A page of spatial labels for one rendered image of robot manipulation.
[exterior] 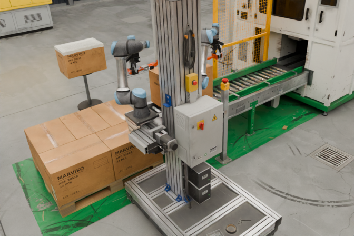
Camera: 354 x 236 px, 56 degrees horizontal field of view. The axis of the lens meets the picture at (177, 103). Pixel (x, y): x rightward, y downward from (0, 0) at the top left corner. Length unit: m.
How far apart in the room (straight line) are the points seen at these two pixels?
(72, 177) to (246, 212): 1.64
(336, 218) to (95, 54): 3.67
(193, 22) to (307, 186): 2.20
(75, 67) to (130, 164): 1.94
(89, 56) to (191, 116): 2.85
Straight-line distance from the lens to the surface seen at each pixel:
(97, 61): 5.08
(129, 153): 3.52
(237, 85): 4.61
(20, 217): 3.80
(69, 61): 4.93
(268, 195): 3.64
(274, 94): 4.54
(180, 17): 2.39
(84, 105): 5.50
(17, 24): 10.46
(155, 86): 3.68
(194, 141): 2.56
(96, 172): 3.46
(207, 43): 3.02
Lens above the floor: 2.46
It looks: 28 degrees down
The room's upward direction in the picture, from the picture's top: 3 degrees counter-clockwise
